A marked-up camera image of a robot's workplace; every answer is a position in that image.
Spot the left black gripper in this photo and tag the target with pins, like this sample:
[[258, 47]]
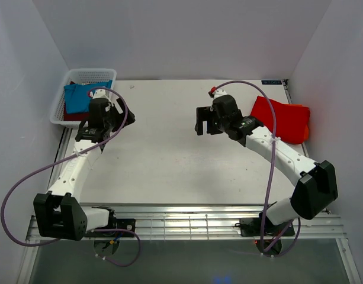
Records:
[[129, 119]]

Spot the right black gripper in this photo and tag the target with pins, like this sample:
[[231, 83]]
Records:
[[204, 114]]

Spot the blue t shirt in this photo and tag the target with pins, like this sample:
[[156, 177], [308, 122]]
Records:
[[77, 96]]

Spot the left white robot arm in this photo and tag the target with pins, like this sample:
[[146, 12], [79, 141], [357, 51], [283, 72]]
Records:
[[58, 212]]

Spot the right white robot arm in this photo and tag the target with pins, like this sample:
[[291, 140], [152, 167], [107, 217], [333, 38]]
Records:
[[314, 183]]

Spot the dark red t shirt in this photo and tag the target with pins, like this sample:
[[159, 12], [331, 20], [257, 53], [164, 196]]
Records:
[[73, 117]]

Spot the white plastic basket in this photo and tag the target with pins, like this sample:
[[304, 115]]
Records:
[[81, 76]]

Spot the blue label sticker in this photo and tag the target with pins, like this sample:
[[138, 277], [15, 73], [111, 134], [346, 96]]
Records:
[[271, 82]]

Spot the red folded t shirt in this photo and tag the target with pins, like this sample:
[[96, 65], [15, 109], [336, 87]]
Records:
[[284, 114]]

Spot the orange folded t shirt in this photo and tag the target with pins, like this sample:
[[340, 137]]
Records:
[[301, 123]]

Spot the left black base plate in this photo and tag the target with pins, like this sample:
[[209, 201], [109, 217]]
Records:
[[125, 226]]

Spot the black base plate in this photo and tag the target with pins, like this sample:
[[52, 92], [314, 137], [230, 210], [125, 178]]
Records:
[[125, 226], [251, 227]]

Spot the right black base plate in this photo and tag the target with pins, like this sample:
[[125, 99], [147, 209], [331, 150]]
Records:
[[251, 227]]

